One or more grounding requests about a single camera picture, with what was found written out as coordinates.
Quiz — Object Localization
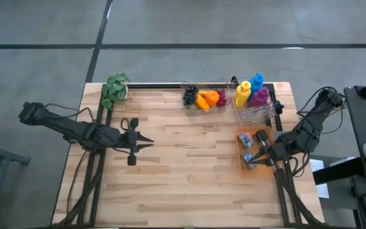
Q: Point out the blue plastic bottle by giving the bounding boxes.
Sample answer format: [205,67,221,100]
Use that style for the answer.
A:
[248,73,265,102]

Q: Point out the grey metal stand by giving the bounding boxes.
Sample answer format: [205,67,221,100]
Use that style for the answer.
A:
[0,139,31,229]

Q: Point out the orange translucent bin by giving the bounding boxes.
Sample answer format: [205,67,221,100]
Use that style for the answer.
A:
[235,125,281,179]

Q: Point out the black desk beam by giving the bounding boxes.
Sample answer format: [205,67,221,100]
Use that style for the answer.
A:
[312,155,366,186]

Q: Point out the silver tin can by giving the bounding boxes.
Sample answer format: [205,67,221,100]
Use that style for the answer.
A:
[237,132,255,149]
[240,151,256,171]

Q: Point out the white paper sheet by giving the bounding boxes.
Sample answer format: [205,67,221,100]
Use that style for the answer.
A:
[308,158,330,200]

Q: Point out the purple plastic bottle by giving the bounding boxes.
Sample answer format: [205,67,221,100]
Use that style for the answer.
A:
[248,87,271,108]

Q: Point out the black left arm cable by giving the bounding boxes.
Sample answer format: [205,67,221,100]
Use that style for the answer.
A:
[44,102,132,153]

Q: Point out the clear plastic bin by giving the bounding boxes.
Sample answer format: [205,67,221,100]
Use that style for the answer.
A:
[229,78,276,127]
[180,81,233,116]

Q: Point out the black toy grapes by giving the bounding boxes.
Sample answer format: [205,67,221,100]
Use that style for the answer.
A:
[182,85,200,106]

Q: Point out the yellow plastic bottle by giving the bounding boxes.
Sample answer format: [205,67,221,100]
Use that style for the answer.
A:
[233,80,252,109]

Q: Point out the orange round container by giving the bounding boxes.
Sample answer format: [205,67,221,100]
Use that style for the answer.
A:
[205,90,220,107]

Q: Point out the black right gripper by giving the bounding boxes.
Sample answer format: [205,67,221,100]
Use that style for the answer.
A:
[249,129,287,182]

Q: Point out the red toy grapes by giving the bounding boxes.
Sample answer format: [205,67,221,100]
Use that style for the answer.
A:
[216,89,229,108]

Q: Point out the potted green plant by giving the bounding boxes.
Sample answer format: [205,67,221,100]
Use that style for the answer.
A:
[101,73,132,111]

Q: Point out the orange toy fruit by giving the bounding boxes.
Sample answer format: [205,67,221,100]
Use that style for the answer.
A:
[195,94,210,112]

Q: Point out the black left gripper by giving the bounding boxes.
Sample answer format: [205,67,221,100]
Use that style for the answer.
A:
[119,118,154,166]

